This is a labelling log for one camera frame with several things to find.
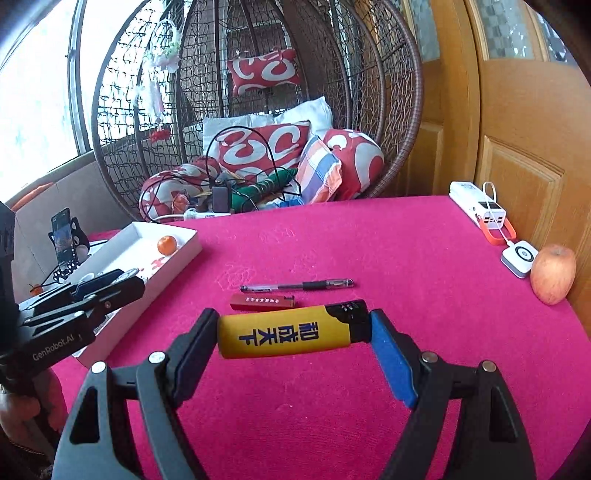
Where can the black gel pen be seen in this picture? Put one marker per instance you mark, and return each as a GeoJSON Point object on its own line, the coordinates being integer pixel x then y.
{"type": "Point", "coordinates": [295, 286]}

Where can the white cardboard tray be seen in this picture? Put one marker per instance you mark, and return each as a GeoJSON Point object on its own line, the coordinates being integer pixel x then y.
{"type": "Point", "coordinates": [120, 247]}

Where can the orange cushion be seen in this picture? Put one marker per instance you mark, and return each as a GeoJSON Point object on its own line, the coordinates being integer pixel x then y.
{"type": "Point", "coordinates": [32, 194]}

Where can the black smartphone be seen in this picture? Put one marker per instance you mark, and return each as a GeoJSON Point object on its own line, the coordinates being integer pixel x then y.
{"type": "Point", "coordinates": [62, 237]}

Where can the white power strip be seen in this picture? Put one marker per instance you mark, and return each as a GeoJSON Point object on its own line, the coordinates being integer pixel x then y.
{"type": "Point", "coordinates": [203, 214]}

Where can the small white square device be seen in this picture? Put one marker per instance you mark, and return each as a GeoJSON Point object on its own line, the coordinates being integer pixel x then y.
{"type": "Point", "coordinates": [519, 257]}

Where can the red tablecloth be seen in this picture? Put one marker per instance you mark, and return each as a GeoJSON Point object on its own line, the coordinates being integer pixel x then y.
{"type": "Point", "coordinates": [415, 258]}

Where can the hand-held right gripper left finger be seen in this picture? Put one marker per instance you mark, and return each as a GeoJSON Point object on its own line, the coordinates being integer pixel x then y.
{"type": "Point", "coordinates": [194, 369]}

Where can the small red lighter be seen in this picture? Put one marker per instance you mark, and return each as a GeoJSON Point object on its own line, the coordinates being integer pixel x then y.
{"type": "Point", "coordinates": [258, 302]}

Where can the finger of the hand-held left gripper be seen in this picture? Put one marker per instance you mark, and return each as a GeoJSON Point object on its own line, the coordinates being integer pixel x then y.
{"type": "Point", "coordinates": [106, 280]}
{"type": "Point", "coordinates": [106, 302]}

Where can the tangerine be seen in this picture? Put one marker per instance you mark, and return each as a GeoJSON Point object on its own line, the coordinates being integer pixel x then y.
{"type": "Point", "coordinates": [35, 289]}
{"type": "Point", "coordinates": [167, 245]}

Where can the round red patterned cushion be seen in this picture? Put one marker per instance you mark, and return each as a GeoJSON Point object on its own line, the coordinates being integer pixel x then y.
{"type": "Point", "coordinates": [360, 161]}
{"type": "Point", "coordinates": [161, 194]}

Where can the red white cushions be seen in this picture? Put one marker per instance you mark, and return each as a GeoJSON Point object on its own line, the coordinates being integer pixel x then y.
{"type": "Point", "coordinates": [270, 157]}

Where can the plaid cushion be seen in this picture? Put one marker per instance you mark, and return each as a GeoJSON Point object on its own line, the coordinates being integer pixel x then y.
{"type": "Point", "coordinates": [321, 170]}

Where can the window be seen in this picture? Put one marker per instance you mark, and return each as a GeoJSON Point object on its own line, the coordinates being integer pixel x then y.
{"type": "Point", "coordinates": [32, 92]}

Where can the wooden door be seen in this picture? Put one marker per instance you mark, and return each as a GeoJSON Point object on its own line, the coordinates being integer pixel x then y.
{"type": "Point", "coordinates": [517, 152]}

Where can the white power bank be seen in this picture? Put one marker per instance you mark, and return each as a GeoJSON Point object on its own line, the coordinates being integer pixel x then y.
{"type": "Point", "coordinates": [471, 201]}

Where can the apple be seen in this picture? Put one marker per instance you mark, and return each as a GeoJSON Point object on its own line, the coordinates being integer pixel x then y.
{"type": "Point", "coordinates": [553, 277]}

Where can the dark power adapter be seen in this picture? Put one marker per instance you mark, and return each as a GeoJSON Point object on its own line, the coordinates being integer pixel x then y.
{"type": "Point", "coordinates": [220, 198]}

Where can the white dream catcher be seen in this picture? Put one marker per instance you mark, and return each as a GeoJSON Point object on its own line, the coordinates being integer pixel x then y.
{"type": "Point", "coordinates": [159, 60]}

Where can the yellow lighter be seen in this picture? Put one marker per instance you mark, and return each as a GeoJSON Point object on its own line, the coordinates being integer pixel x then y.
{"type": "Point", "coordinates": [277, 337]}

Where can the green cloth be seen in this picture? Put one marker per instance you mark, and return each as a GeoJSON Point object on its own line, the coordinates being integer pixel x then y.
{"type": "Point", "coordinates": [263, 187]}

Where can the small red patterned pillow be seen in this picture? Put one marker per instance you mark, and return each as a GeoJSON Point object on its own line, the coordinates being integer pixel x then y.
{"type": "Point", "coordinates": [263, 71]}

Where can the white pillow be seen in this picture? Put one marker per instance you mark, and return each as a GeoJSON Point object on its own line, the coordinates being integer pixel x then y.
{"type": "Point", "coordinates": [309, 113]}

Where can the beige sofa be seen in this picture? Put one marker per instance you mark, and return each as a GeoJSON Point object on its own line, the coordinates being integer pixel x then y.
{"type": "Point", "coordinates": [92, 194]}

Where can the square red patterned cushion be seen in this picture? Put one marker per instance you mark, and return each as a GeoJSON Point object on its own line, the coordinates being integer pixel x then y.
{"type": "Point", "coordinates": [258, 147]}

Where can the cat-shaped phone stand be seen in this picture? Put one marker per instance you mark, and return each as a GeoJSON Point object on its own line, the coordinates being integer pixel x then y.
{"type": "Point", "coordinates": [82, 240]}

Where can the wicker hanging egg chair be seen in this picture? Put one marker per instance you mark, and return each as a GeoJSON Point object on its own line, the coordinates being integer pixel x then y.
{"type": "Point", "coordinates": [397, 115]}

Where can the person's left hand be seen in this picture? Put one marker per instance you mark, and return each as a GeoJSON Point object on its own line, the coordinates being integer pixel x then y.
{"type": "Point", "coordinates": [18, 408]}

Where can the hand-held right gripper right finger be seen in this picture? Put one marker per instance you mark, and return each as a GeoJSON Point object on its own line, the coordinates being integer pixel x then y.
{"type": "Point", "coordinates": [392, 360]}

